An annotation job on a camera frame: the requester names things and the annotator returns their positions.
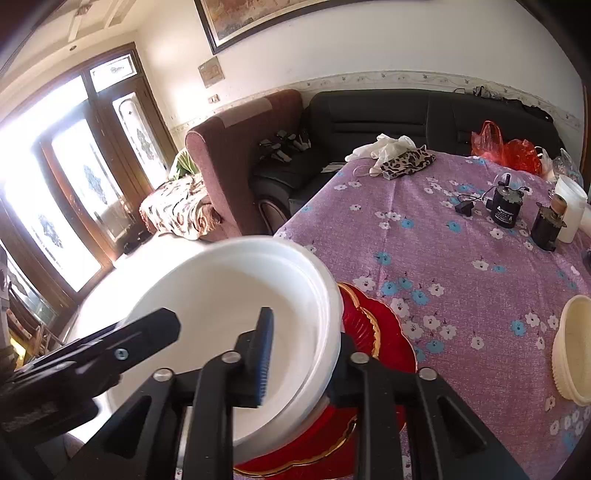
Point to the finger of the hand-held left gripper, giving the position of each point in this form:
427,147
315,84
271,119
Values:
138,337

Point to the brown armchair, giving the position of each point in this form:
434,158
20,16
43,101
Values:
231,161

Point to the white cloth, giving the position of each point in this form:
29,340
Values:
383,145

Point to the black power adapter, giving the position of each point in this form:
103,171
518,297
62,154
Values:
464,207

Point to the green cloth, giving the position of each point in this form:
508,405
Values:
182,164

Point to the black leather sofa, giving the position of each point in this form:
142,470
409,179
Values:
369,115

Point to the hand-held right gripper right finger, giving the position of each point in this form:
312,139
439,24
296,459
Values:
344,383

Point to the orange plastic bag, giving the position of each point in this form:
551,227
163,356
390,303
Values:
521,157

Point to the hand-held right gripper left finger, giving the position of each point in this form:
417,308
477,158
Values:
267,360

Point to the red gold-rimmed plate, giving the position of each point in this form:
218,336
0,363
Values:
383,332

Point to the small black gadgets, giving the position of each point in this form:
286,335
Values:
284,145

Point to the small brown jar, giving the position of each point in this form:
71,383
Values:
559,202

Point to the clear plastic bag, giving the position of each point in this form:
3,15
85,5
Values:
565,166

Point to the wooden chair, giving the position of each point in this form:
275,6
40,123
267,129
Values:
39,323

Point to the cream ribbed bowl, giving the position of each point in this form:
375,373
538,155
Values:
572,332

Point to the leopard print cloth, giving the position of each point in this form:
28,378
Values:
406,164

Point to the wooden glass door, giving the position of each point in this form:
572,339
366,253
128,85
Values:
106,152

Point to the brown patterned blanket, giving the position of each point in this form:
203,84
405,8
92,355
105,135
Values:
180,207

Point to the small framed picture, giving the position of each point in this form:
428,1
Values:
211,71

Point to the purple floral tablecloth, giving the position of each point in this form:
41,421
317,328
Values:
461,286

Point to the white plastic jar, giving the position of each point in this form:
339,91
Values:
572,217

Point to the large framed picture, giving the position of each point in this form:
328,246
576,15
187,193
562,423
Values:
277,14

